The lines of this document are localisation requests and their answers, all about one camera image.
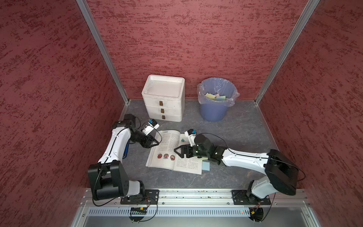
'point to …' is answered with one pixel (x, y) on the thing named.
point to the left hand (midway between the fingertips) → (153, 143)
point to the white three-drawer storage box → (164, 97)
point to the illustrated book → (164, 155)
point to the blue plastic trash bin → (213, 112)
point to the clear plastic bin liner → (222, 86)
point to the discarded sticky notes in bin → (216, 96)
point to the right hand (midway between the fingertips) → (179, 152)
